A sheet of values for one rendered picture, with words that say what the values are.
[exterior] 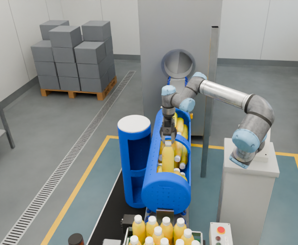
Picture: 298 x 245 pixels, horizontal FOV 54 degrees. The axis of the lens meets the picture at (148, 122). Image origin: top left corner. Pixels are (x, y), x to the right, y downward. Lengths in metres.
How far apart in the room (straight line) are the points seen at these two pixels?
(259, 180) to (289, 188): 1.67
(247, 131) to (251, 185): 0.74
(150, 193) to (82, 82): 3.78
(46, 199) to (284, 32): 5.35
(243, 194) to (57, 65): 4.07
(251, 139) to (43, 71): 4.62
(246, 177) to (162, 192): 0.56
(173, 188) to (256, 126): 0.61
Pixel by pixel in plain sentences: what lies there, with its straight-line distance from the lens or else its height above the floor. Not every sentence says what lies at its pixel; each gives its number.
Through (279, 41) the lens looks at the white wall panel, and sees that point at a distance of 6.72.
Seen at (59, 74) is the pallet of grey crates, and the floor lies 0.45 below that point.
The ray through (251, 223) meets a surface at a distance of 2.24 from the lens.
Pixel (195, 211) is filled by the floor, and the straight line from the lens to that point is 3.14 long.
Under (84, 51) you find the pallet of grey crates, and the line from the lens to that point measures 5.02.
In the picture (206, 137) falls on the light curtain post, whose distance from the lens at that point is 3.17.
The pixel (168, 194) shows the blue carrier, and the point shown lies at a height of 1.12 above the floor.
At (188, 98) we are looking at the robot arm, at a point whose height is 1.66.
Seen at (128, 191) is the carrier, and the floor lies 0.35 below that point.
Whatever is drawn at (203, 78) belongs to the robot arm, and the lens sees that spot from 1.56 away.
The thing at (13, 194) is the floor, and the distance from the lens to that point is 3.69.
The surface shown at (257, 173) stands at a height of 1.12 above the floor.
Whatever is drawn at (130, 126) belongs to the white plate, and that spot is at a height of 1.04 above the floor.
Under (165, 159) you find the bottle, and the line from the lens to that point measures 1.73.
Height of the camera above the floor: 2.33
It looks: 31 degrees down
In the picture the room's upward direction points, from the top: 2 degrees counter-clockwise
